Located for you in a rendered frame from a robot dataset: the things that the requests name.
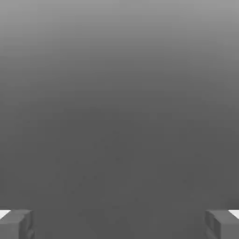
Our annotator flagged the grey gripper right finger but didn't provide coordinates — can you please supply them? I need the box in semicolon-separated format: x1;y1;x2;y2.
204;209;239;239

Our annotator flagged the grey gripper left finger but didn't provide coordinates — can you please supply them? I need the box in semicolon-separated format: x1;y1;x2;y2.
0;209;35;239

